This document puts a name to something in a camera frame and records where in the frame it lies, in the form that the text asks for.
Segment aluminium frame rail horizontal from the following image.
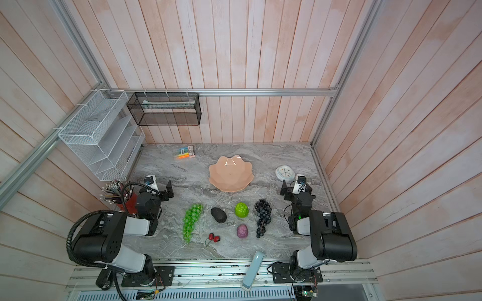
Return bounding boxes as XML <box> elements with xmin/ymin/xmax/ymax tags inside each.
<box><xmin>109</xmin><ymin>88</ymin><xmax>338</xmax><ymax>97</ymax></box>

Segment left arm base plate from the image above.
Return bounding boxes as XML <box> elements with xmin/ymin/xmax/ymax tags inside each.
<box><xmin>121</xmin><ymin>265</ymin><xmax>175</xmax><ymax>287</ymax></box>

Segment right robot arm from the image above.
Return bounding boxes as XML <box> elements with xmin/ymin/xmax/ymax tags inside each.
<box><xmin>279</xmin><ymin>177</ymin><xmax>358</xmax><ymax>273</ymax></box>

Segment black wire mesh basket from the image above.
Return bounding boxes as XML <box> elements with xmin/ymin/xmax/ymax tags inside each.
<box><xmin>127</xmin><ymin>92</ymin><xmax>202</xmax><ymax>126</ymax></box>

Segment pink scalloped fruit bowl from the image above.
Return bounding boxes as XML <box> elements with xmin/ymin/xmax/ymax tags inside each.
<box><xmin>209</xmin><ymin>155</ymin><xmax>254</xmax><ymax>193</ymax></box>

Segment white wire mesh shelf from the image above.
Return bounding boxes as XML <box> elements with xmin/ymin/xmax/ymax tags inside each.
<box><xmin>59</xmin><ymin>89</ymin><xmax>145</xmax><ymax>182</ymax></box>

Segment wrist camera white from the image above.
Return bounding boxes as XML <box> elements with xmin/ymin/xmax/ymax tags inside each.
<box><xmin>144</xmin><ymin>175</ymin><xmax>159</xmax><ymax>191</ymax></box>
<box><xmin>292</xmin><ymin>174</ymin><xmax>307</xmax><ymax>194</ymax></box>

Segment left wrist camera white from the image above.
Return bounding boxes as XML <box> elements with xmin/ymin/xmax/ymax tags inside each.
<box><xmin>144</xmin><ymin>175</ymin><xmax>159</xmax><ymax>191</ymax></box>

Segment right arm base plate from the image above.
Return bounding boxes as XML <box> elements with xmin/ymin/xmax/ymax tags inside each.
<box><xmin>267</xmin><ymin>262</ymin><xmax>323</xmax><ymax>283</ymax></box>

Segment green circuit board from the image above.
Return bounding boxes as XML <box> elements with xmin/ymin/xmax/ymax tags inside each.
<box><xmin>136</xmin><ymin>290</ymin><xmax>159</xmax><ymax>300</ymax></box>

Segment black fake avocado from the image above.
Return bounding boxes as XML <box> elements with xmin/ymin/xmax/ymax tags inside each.
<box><xmin>210</xmin><ymin>207</ymin><xmax>227</xmax><ymax>224</ymax></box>

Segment green fake grape bunch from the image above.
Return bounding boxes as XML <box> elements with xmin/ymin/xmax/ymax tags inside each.
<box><xmin>183</xmin><ymin>203</ymin><xmax>203</xmax><ymax>243</ymax></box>

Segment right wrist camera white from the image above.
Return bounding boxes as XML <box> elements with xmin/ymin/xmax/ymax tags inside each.
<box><xmin>292</xmin><ymin>174</ymin><xmax>307</xmax><ymax>194</ymax></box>

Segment green bumpy fake fruit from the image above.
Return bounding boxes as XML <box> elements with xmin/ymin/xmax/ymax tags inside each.
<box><xmin>235</xmin><ymin>202</ymin><xmax>249</xmax><ymax>218</ymax></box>

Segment black corrugated cable hose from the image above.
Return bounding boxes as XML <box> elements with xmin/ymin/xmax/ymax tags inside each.
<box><xmin>66</xmin><ymin>209</ymin><xmax>129</xmax><ymax>301</ymax></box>

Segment red fake cherries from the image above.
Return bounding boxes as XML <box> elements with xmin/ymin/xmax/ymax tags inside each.
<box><xmin>205</xmin><ymin>233</ymin><xmax>221</xmax><ymax>247</ymax></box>

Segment dark purple fake grape bunch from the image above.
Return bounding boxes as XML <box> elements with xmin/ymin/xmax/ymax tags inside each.
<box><xmin>254</xmin><ymin>199</ymin><xmax>272</xmax><ymax>238</ymax></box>

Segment red pencil cup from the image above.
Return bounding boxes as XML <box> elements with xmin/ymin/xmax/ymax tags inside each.
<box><xmin>115</xmin><ymin>188</ymin><xmax>138</xmax><ymax>214</ymax></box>

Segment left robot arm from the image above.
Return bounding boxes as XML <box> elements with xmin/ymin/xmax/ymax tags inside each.
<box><xmin>66</xmin><ymin>175</ymin><xmax>174</xmax><ymax>286</ymax></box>

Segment grey tilted light bar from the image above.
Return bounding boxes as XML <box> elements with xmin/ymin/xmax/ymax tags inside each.
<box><xmin>240</xmin><ymin>251</ymin><xmax>265</xmax><ymax>292</ymax></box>

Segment pack of coloured highlighters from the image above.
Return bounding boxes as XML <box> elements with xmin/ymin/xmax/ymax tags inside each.
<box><xmin>174</xmin><ymin>145</ymin><xmax>196</xmax><ymax>159</ymax></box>

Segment purple fake fig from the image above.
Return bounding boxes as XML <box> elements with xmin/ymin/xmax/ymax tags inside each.
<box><xmin>237</xmin><ymin>224</ymin><xmax>249</xmax><ymax>239</ymax></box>

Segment bundle of pencils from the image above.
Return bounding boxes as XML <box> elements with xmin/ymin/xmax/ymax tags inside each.
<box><xmin>99</xmin><ymin>179</ymin><xmax>128</xmax><ymax>206</ymax></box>

